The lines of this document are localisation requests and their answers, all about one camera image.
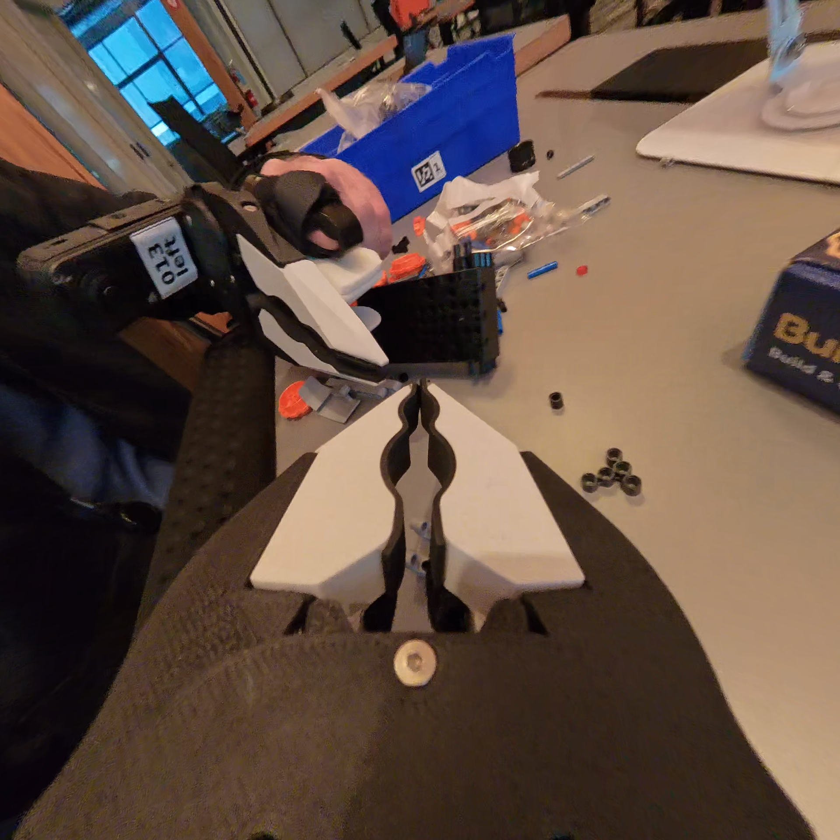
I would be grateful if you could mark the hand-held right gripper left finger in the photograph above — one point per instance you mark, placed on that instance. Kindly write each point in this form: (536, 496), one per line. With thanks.
(334, 518)

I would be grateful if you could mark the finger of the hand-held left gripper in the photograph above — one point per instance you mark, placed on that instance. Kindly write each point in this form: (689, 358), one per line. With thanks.
(282, 338)
(308, 295)

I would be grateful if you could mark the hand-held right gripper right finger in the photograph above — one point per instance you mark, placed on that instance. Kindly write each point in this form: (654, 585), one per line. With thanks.
(505, 518)

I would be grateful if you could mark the black perforated building block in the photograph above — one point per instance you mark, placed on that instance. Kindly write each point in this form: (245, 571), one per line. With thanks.
(433, 321)

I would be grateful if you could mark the person's left forearm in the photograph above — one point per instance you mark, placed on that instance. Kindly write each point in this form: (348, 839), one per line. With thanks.
(52, 197)

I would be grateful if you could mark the person's left hand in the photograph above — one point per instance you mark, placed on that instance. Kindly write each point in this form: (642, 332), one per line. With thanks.
(367, 210)

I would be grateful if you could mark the orange gear wheel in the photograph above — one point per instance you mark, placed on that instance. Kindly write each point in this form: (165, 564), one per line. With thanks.
(293, 401)
(407, 266)

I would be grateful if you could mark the pale grey pin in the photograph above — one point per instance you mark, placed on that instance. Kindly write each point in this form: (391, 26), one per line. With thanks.
(418, 561)

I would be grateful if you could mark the grey long beams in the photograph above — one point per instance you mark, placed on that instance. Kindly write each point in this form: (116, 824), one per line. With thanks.
(374, 392)

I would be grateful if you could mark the cluster of black rings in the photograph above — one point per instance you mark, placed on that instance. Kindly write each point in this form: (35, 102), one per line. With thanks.
(607, 476)

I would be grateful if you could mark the black bushing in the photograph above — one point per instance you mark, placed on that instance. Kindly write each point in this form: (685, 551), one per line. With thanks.
(556, 401)

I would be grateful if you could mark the black and blue part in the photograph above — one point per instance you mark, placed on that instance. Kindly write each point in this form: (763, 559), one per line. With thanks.
(472, 256)

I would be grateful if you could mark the clear bag of parts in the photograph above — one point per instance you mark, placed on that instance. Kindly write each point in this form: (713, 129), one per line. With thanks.
(367, 111)

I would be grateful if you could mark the torn clear plastic bag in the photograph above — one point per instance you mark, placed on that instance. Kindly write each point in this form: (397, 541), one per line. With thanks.
(485, 203)

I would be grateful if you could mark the red fire extinguisher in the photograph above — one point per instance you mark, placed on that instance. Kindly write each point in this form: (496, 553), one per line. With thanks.
(249, 98)

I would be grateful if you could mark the blue plastic bin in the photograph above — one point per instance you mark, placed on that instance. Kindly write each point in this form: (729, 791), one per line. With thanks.
(459, 131)

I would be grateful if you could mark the blue pin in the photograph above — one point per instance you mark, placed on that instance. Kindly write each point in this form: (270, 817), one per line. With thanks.
(542, 270)

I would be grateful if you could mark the small black wheel hub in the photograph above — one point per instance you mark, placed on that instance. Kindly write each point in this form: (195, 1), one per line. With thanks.
(523, 157)

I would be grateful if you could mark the grey axle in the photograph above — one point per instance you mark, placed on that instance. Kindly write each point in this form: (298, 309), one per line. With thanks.
(576, 166)

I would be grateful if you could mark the blue robot kit box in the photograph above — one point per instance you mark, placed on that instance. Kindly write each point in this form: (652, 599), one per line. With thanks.
(800, 341)

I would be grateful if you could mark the white stand base board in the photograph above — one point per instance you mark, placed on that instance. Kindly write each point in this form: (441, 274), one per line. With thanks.
(709, 131)

